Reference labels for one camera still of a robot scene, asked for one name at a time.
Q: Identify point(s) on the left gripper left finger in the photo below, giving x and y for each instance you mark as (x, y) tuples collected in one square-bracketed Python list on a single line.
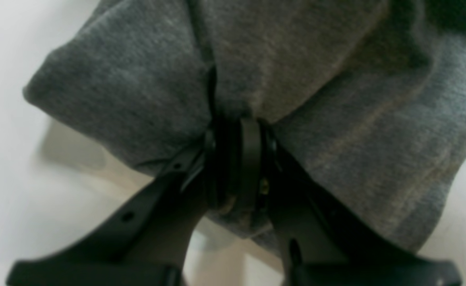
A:
[(144, 243)]

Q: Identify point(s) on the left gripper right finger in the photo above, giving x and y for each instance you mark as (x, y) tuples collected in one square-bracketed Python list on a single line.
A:
[(321, 242)]

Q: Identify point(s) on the grey t-shirt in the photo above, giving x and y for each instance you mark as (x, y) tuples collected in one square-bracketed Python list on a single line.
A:
[(368, 95)]

